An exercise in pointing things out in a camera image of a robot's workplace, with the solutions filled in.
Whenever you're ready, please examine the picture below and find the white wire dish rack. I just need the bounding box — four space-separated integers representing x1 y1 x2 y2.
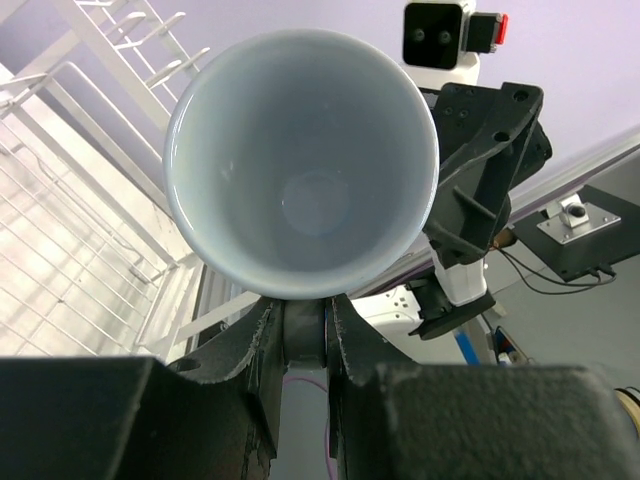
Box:
1 1 256 361

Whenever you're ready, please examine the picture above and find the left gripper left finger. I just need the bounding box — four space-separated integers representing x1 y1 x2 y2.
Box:
1 298 284 479

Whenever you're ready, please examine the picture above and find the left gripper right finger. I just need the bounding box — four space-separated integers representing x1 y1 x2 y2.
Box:
327 295 639 479

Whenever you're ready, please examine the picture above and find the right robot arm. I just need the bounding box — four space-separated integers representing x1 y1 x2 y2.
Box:
406 82 552 340

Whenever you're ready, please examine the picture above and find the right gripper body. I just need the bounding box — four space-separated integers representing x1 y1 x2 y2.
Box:
423 82 552 265

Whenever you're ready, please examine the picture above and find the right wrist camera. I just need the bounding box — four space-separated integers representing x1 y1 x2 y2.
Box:
402 1 509 90

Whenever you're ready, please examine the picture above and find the black thin wire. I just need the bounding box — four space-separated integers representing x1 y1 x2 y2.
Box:
494 244 619 296

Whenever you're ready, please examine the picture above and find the black equipment box with plate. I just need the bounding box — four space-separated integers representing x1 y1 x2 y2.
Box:
512 185 639 282

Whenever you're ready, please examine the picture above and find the grey mug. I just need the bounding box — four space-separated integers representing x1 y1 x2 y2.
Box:
162 28 441 371

